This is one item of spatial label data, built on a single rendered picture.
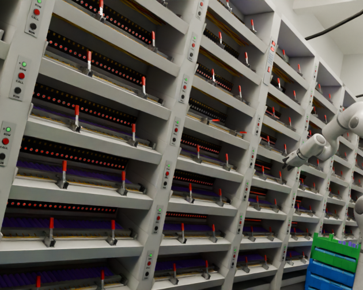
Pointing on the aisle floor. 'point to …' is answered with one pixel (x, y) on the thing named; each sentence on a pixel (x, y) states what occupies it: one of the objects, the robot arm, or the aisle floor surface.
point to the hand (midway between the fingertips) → (286, 166)
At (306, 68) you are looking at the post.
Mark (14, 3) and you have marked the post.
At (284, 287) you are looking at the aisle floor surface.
